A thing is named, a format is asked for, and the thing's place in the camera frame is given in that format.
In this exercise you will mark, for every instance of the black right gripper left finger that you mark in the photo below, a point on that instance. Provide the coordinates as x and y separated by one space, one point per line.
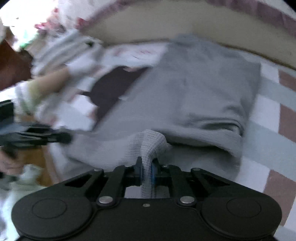
118 180

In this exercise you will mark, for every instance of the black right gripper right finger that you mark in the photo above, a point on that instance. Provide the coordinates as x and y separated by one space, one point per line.
174 179

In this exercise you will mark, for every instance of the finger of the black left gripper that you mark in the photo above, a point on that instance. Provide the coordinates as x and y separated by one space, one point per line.
54 136

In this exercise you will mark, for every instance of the grey knit garment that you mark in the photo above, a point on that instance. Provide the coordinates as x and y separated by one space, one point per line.
191 109

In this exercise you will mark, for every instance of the striped folded clothes pile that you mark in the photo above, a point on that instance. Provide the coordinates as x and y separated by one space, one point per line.
62 50

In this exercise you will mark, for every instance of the person left hand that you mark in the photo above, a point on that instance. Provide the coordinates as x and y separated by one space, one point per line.
12 166

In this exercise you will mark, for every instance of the wooden nightstand with lace cover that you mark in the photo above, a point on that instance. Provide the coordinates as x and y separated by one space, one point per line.
15 65

